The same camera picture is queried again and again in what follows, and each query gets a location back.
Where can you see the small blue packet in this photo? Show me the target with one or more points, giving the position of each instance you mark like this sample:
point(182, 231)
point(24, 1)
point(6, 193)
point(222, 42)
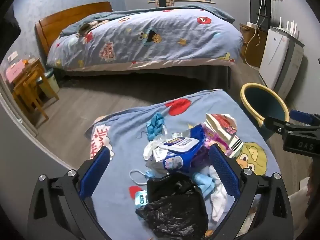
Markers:
point(141, 200)

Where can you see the white tissue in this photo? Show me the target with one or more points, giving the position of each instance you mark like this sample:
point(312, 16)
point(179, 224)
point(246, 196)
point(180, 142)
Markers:
point(217, 200)

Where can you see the plaid cloth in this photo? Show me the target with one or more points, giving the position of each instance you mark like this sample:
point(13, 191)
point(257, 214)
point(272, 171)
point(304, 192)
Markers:
point(170, 1)

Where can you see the pink snack packet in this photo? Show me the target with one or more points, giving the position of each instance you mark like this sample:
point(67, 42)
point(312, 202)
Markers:
point(211, 136)

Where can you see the brown cardboard box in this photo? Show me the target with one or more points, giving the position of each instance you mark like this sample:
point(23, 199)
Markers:
point(252, 47)

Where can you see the small white trash can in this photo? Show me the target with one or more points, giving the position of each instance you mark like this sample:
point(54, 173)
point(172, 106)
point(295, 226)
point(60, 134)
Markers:
point(50, 85)

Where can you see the light blue face mask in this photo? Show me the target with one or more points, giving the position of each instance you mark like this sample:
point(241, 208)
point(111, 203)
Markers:
point(203, 183)

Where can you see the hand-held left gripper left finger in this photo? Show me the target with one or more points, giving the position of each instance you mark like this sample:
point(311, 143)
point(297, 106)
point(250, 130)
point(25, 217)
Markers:
point(96, 170)

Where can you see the bed with cartoon duvet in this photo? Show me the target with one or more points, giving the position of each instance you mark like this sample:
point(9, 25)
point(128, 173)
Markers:
point(162, 40)

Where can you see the red and white striped packet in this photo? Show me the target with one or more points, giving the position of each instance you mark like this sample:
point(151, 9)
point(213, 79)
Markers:
point(225, 123)

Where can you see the wooden windowsill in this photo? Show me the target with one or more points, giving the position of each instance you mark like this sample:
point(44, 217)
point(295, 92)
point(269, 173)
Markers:
point(200, 2)

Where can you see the white router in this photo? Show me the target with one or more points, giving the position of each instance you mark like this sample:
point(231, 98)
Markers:
point(285, 28)

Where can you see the wooden nightstand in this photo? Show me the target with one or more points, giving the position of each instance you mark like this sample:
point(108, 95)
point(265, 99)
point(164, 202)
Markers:
point(27, 85)

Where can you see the white plastic wrapper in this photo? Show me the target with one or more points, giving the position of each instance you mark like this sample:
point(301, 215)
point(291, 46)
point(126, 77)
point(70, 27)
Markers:
point(155, 152)

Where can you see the blue wet wipes pack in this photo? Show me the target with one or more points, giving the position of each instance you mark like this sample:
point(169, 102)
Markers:
point(180, 143)

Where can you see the small brown object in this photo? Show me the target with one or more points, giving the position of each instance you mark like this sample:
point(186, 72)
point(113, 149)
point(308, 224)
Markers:
point(84, 28)

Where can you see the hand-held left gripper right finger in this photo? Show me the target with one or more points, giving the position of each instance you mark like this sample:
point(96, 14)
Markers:
point(225, 172)

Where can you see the white air purifier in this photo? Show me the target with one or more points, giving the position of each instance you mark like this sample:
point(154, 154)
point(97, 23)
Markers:
point(277, 57)

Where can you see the yellow rimmed blue trash bin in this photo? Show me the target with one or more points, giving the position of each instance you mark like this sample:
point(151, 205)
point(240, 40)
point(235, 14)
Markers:
point(265, 102)

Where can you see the white cloth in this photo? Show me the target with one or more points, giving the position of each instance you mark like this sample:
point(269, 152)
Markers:
point(298, 202)

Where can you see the black plastic bag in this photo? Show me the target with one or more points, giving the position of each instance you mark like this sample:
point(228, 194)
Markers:
point(172, 205)

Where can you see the wooden headboard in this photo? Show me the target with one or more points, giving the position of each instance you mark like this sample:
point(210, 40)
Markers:
point(62, 20)

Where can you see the pink box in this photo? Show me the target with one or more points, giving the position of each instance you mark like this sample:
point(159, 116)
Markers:
point(14, 73)

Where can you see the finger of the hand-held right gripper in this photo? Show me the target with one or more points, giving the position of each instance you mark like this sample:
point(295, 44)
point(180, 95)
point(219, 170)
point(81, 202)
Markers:
point(276, 124)
point(301, 116)

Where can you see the white wall socket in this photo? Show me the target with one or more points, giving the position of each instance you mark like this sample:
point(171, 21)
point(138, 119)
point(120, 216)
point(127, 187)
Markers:
point(12, 55)

